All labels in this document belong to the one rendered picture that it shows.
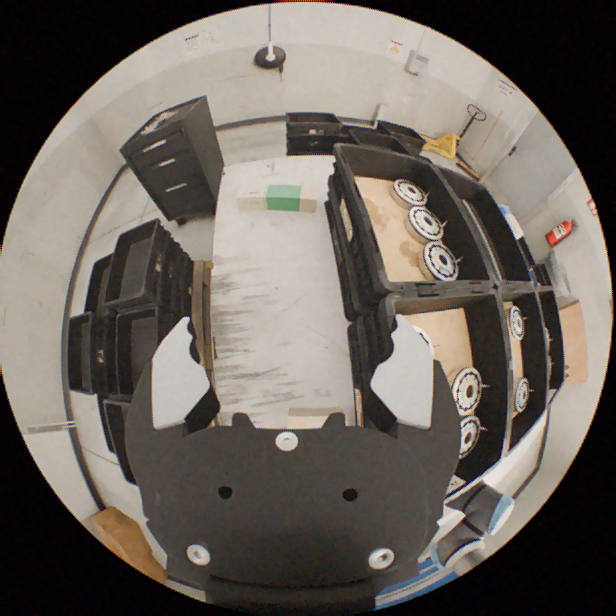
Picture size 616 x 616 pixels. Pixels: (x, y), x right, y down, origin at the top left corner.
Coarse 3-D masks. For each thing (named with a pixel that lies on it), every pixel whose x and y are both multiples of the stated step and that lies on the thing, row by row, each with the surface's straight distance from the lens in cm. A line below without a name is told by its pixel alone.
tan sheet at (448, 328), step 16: (416, 320) 42; (432, 320) 44; (448, 320) 48; (464, 320) 52; (432, 336) 44; (448, 336) 47; (464, 336) 51; (448, 352) 47; (464, 352) 51; (448, 368) 46
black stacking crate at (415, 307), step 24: (408, 312) 39; (480, 312) 50; (480, 336) 51; (384, 360) 32; (480, 360) 52; (504, 360) 48; (504, 384) 49; (480, 408) 55; (504, 408) 51; (480, 432) 57; (480, 456) 58
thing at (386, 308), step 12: (468, 288) 40; (480, 288) 43; (492, 288) 48; (384, 300) 28; (396, 300) 28; (408, 300) 30; (420, 300) 31; (384, 312) 28; (384, 324) 28; (504, 324) 48; (384, 336) 28; (504, 336) 48; (384, 348) 29; (504, 348) 48; (504, 432) 53; (504, 444) 55; (492, 468) 54; (456, 492) 47
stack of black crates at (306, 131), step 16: (288, 112) 188; (304, 112) 189; (320, 112) 192; (288, 128) 175; (304, 128) 165; (320, 128) 167; (336, 128) 170; (288, 144) 174; (304, 144) 171; (320, 144) 173
